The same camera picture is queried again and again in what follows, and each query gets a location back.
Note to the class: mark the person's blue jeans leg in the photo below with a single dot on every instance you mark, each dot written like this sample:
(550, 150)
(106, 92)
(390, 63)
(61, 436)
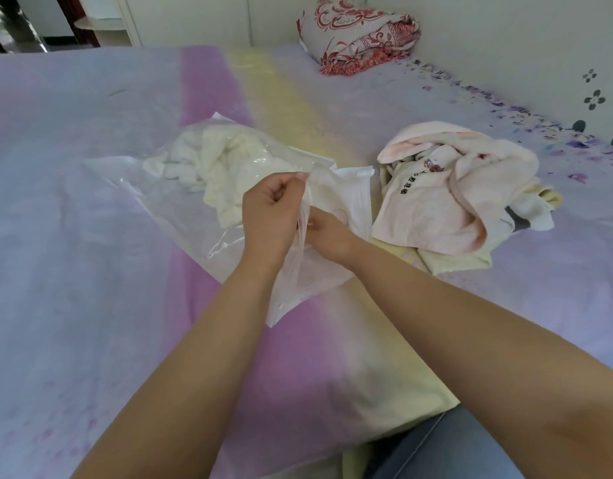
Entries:
(436, 448)

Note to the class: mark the person's right fingers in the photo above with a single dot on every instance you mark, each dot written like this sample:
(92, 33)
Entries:
(317, 228)

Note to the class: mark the person's left fingers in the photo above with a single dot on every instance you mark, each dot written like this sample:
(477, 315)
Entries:
(289, 182)

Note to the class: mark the white door frame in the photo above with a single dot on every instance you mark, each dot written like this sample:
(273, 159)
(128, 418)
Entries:
(128, 19)

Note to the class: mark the pink hooded towel robe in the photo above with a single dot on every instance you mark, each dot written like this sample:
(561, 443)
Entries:
(436, 194)

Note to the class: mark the person's right forearm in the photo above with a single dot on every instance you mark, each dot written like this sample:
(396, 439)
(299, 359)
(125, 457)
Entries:
(476, 354)

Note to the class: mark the purple pink yellow bed sheet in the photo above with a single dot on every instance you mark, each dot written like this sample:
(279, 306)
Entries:
(87, 269)

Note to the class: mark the person's right hand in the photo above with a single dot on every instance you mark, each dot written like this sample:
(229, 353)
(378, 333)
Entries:
(336, 239)

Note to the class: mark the person's left forearm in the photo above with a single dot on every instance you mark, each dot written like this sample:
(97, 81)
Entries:
(206, 374)

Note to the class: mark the person's left hand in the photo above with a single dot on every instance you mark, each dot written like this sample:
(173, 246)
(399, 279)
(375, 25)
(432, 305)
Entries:
(269, 219)

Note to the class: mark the folded red patterned blanket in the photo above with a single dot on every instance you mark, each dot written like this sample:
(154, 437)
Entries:
(356, 32)

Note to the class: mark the clear plastic storage bag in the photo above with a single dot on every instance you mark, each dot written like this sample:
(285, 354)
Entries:
(181, 204)

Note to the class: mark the white fluffy garment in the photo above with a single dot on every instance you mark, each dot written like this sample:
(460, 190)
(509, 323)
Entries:
(226, 164)

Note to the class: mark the beige round shelf board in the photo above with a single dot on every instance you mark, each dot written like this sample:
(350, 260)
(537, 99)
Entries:
(101, 23)

